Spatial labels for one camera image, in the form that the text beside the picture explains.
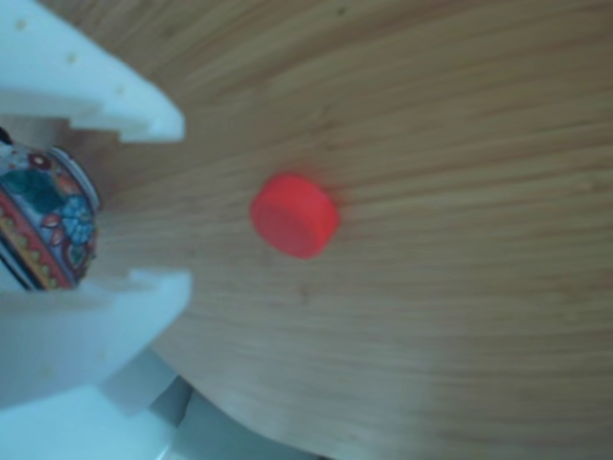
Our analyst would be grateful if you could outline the colourful patterned ceramic cup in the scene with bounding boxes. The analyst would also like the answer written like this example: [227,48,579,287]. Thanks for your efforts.
[0,126,102,292]

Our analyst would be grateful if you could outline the red bottle cap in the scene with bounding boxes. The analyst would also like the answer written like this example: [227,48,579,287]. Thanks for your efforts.
[249,172,341,262]

